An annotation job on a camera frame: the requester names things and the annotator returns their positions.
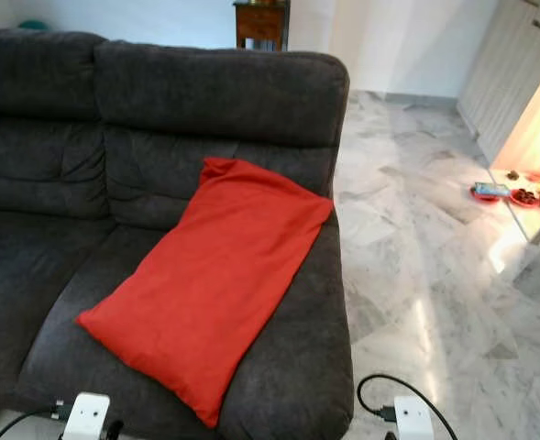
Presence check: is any red pillow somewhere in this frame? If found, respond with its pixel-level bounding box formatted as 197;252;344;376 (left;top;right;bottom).
75;157;335;429

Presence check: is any dark grey fabric sofa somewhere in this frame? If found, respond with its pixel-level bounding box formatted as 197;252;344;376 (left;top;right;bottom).
0;27;355;440

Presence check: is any brown wooden side table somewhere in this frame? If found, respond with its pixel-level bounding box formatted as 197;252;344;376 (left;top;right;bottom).
233;0;292;52

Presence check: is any red plate with blue item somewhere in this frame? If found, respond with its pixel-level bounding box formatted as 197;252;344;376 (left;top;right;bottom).
470;181;512;203

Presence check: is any beige cabinet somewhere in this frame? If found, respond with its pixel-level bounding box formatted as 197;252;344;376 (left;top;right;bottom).
457;0;540;166

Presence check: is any red plate with brown food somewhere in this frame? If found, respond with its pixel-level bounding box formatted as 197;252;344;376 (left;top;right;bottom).
510;187;540;208

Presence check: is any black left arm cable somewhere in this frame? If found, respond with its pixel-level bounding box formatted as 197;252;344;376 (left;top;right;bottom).
0;401;69;440

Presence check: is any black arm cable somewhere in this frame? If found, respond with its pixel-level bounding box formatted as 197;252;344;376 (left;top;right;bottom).
0;401;69;440
357;373;459;440

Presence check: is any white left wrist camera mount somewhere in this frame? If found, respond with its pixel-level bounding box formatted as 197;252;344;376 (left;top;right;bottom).
62;392;111;440

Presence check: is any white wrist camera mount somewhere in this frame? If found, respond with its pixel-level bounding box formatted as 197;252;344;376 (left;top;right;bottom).
394;396;435;440
62;392;111;440

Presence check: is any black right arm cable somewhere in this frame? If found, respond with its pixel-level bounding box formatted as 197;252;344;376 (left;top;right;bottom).
357;373;459;440

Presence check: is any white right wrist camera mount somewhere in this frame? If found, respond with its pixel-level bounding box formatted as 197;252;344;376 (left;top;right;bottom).
394;396;435;440

